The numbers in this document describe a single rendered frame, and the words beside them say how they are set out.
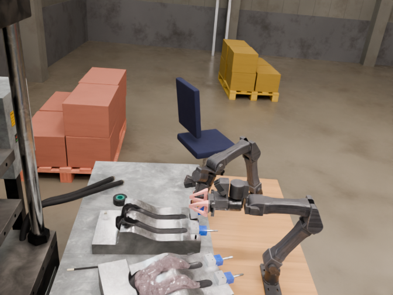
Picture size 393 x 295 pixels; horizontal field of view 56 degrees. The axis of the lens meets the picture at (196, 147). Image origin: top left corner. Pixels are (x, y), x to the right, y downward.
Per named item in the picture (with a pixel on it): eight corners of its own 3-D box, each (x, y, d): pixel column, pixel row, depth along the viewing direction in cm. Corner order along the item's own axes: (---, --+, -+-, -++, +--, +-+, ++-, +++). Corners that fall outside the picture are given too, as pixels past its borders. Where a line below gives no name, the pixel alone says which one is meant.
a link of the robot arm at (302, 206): (248, 204, 140) (328, 209, 141) (246, 191, 148) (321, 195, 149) (245, 229, 146) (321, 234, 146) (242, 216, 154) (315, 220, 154)
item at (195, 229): (216, 232, 182) (217, 223, 179) (217, 238, 177) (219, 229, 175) (190, 231, 180) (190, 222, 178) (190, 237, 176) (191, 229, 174)
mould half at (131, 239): (195, 220, 198) (197, 199, 192) (199, 254, 175) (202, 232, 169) (100, 219, 193) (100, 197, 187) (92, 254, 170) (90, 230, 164)
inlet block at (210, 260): (228, 257, 171) (230, 249, 169) (234, 265, 167) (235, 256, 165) (203, 263, 166) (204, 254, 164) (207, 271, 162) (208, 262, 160)
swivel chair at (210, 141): (224, 170, 413) (237, 78, 366) (235, 200, 361) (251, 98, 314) (170, 169, 405) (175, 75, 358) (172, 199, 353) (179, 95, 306)
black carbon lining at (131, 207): (185, 216, 189) (187, 201, 185) (187, 237, 175) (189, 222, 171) (117, 215, 186) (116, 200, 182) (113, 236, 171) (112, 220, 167)
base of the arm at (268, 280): (269, 285, 151) (286, 287, 152) (262, 251, 169) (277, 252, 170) (266, 299, 155) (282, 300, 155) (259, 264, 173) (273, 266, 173)
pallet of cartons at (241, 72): (264, 81, 760) (271, 41, 725) (278, 103, 639) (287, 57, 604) (217, 77, 755) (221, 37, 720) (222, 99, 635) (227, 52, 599)
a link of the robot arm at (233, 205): (227, 198, 141) (244, 199, 141) (226, 191, 146) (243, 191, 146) (225, 213, 144) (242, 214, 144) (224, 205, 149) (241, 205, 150)
